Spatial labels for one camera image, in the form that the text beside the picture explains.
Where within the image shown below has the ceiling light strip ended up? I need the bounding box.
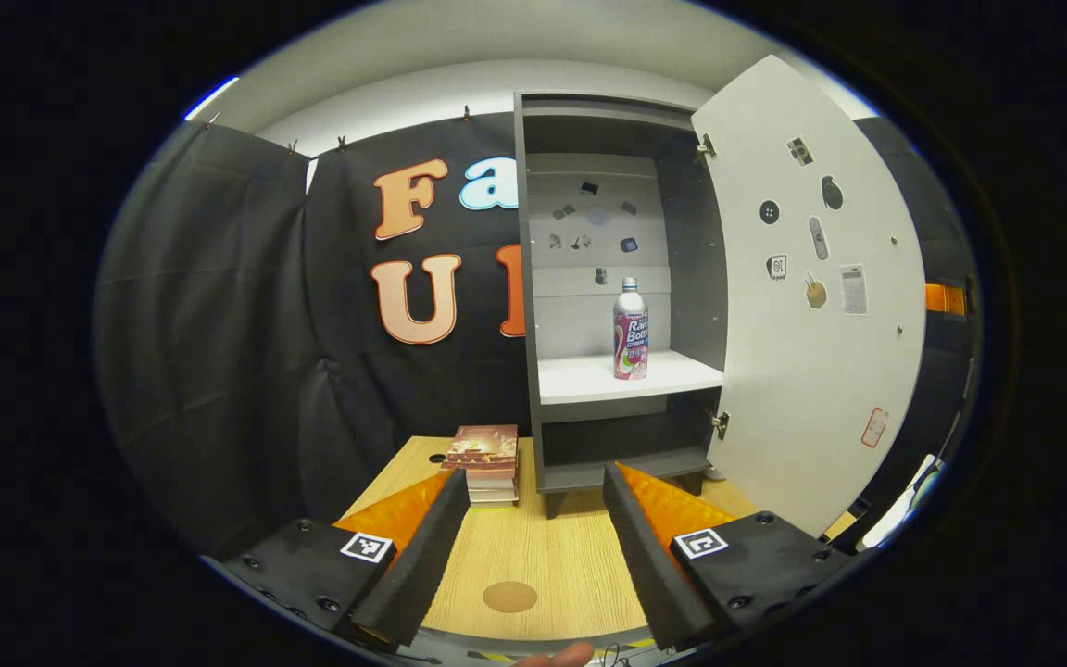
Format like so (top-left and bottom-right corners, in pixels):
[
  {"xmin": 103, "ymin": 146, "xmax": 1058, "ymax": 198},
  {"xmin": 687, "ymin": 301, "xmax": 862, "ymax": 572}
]
[{"xmin": 184, "ymin": 76, "xmax": 240, "ymax": 121}]

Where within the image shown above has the silver bottle with colourful label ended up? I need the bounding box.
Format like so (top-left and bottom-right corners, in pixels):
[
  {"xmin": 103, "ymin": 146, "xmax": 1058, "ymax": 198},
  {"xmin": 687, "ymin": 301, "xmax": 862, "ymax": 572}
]
[{"xmin": 613, "ymin": 276, "xmax": 650, "ymax": 381}]

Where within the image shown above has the round cork coaster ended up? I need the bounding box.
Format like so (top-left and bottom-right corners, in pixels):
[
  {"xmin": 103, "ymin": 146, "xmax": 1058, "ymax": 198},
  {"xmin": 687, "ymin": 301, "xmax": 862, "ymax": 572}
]
[{"xmin": 483, "ymin": 581, "xmax": 539, "ymax": 614}]

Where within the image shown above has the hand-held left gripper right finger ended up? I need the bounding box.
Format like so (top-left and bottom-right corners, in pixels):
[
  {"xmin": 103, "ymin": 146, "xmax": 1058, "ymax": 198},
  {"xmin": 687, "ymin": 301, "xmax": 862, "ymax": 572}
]
[{"xmin": 602, "ymin": 461, "xmax": 854, "ymax": 649}]

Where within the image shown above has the black backdrop cloth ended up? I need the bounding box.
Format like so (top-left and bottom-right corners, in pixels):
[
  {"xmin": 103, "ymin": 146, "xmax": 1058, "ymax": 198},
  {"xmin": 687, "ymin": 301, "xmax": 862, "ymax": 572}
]
[{"xmin": 94, "ymin": 111, "xmax": 984, "ymax": 557}]

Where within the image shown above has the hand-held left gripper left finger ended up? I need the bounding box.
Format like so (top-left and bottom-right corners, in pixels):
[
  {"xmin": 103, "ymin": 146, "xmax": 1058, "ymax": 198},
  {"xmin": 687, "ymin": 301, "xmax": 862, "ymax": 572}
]
[{"xmin": 219, "ymin": 468, "xmax": 471, "ymax": 649}]

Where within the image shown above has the white cabinet door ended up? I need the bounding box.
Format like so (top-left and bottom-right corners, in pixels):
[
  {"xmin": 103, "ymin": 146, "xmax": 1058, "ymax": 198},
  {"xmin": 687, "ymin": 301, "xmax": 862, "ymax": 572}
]
[{"xmin": 689, "ymin": 54, "xmax": 928, "ymax": 538}]

